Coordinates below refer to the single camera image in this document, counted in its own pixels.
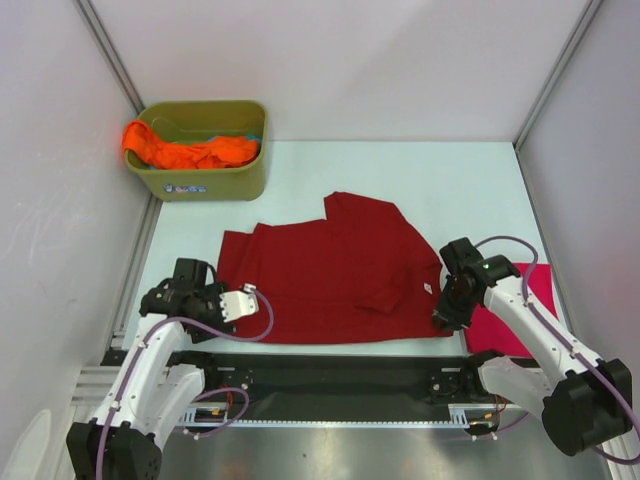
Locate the dark red t shirt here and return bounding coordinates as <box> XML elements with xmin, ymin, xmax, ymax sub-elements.
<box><xmin>218</xmin><ymin>192</ymin><xmax>444</xmax><ymax>345</ymax></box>

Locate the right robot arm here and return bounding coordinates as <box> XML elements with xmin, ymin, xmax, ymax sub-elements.
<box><xmin>433</xmin><ymin>237</ymin><xmax>639</xmax><ymax>456</ymax></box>

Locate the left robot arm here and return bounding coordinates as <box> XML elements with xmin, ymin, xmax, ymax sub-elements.
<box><xmin>66</xmin><ymin>258</ymin><xmax>258</xmax><ymax>479</ymax></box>

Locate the folded magenta t shirt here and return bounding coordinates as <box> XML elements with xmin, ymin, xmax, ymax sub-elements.
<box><xmin>464</xmin><ymin>263</ymin><xmax>557</xmax><ymax>358</ymax></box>

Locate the orange t shirt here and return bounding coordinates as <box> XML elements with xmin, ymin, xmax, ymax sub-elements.
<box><xmin>121</xmin><ymin>120</ymin><xmax>261</xmax><ymax>170</ymax></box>

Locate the teal cloth in bin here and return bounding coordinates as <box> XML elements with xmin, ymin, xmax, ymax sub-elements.
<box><xmin>206</xmin><ymin>134</ymin><xmax>262</xmax><ymax>146</ymax></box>

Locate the olive green plastic bin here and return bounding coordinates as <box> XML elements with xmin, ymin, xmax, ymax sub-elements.
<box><xmin>122</xmin><ymin>100</ymin><xmax>268</xmax><ymax>202</ymax></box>

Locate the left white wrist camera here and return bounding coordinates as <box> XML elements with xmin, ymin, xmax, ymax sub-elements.
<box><xmin>219</xmin><ymin>284</ymin><xmax>259</xmax><ymax>323</ymax></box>

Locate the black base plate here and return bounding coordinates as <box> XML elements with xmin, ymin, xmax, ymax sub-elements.
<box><xmin>168</xmin><ymin>351</ymin><xmax>494</xmax><ymax>424</ymax></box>

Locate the white slotted cable duct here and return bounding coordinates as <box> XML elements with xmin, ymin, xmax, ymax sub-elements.
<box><xmin>177</xmin><ymin>406</ymin><xmax>227</xmax><ymax>428</ymax></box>

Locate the aluminium rail frame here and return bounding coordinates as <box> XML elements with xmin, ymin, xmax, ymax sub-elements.
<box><xmin>71</xmin><ymin>366</ymin><xmax>120</xmax><ymax>406</ymax></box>

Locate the right corner aluminium post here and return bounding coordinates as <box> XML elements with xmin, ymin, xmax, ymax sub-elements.
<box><xmin>512</xmin><ymin>0</ymin><xmax>605</xmax><ymax>153</ymax></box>

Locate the corner aluminium post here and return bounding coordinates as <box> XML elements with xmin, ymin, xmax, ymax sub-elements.
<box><xmin>512</xmin><ymin>0</ymin><xmax>605</xmax><ymax>153</ymax></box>
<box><xmin>73</xmin><ymin>0</ymin><xmax>145</xmax><ymax>114</ymax></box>

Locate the left corner aluminium post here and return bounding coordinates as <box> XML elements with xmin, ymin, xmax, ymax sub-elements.
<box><xmin>73</xmin><ymin>0</ymin><xmax>145</xmax><ymax>114</ymax></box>

